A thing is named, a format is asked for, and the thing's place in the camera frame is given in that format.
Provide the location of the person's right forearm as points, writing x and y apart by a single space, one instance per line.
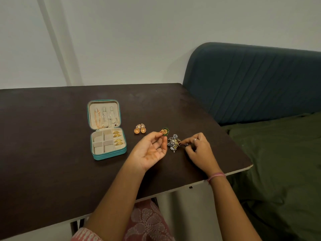
232 210

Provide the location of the person's right thumb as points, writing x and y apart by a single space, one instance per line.
191 150

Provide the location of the person's left forearm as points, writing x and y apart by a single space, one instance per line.
112 203

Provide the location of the silver flower earring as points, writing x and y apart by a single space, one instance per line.
172 137

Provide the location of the person's right hand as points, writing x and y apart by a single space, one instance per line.
202 154

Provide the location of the gold dome earring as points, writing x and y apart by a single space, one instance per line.
136 130
143 129

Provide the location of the person's left thumb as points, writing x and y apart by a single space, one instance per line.
151 136

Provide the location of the blue padded headboard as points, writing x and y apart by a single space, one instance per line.
253 82

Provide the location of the silver gold beaded earring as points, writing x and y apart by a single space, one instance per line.
176 145

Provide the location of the pink patterned garment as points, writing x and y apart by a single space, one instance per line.
145 223

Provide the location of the green bed sheet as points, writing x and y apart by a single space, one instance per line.
280 178

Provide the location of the person's left hand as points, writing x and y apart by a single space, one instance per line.
146 154

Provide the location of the green gold round earring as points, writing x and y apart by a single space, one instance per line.
164 131

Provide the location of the teal jewelry box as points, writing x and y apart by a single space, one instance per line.
106 138

